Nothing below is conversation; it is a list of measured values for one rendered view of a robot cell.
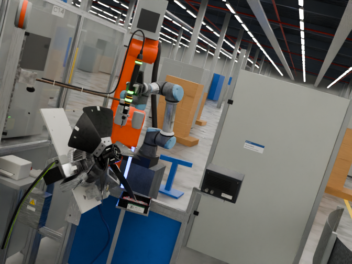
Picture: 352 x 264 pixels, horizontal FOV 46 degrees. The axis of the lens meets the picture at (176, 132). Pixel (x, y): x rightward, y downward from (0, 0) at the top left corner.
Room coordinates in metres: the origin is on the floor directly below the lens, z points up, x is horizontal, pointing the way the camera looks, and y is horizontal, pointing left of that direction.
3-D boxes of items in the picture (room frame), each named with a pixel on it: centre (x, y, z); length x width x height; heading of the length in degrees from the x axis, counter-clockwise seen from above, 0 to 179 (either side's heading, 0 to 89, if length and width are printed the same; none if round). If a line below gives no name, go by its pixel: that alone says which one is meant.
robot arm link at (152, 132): (3.38, 0.17, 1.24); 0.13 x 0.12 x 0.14; 61
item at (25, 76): (2.41, 0.93, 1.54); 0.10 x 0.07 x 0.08; 112
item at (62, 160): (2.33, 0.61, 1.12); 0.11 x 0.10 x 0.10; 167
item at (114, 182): (2.70, 0.37, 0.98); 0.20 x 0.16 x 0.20; 77
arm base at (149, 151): (3.39, 0.18, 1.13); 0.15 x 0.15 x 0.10
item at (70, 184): (2.32, 0.50, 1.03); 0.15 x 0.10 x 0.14; 77
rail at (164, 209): (2.97, 0.17, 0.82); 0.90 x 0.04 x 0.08; 77
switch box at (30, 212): (2.50, 0.73, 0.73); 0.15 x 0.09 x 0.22; 77
